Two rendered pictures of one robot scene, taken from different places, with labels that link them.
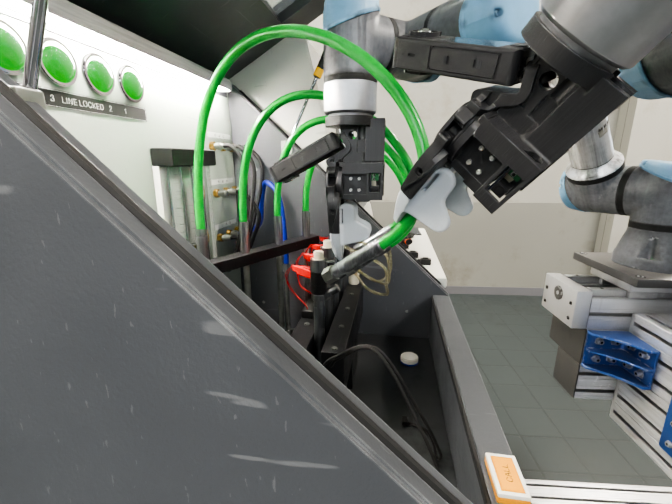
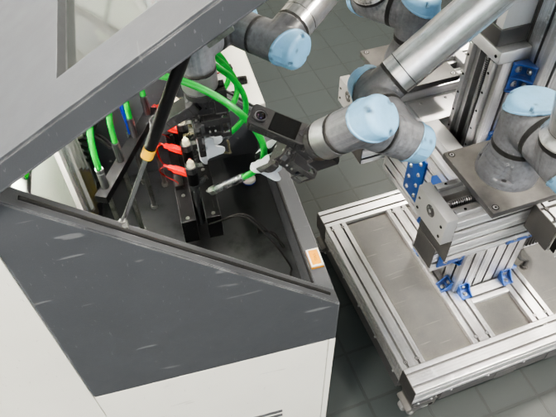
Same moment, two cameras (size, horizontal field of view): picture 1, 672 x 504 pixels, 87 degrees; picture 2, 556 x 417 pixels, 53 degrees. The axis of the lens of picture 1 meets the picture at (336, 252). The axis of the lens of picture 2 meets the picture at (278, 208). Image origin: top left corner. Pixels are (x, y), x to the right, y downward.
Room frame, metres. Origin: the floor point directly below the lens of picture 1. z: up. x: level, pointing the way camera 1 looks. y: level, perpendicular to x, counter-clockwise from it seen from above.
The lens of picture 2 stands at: (-0.39, 0.20, 2.02)
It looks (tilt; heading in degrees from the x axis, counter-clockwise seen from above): 49 degrees down; 337
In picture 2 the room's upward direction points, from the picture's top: 2 degrees counter-clockwise
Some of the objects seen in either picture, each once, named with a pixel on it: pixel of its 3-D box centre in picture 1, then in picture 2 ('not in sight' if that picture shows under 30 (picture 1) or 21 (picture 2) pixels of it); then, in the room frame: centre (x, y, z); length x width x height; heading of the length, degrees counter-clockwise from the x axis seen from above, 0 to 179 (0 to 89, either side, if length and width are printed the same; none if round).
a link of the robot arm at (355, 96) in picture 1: (350, 102); (198, 78); (0.54, -0.02, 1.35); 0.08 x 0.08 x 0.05
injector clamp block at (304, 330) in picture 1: (331, 340); (194, 190); (0.66, 0.01, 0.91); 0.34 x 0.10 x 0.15; 171
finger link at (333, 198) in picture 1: (335, 203); (200, 139); (0.52, 0.00, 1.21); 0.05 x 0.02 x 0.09; 171
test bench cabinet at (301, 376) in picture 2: not in sight; (211, 323); (0.55, 0.06, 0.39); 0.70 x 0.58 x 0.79; 171
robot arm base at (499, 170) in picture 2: not in sight; (511, 155); (0.28, -0.70, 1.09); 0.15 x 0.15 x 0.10
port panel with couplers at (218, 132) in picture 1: (228, 189); not in sight; (0.82, 0.25, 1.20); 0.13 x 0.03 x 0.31; 171
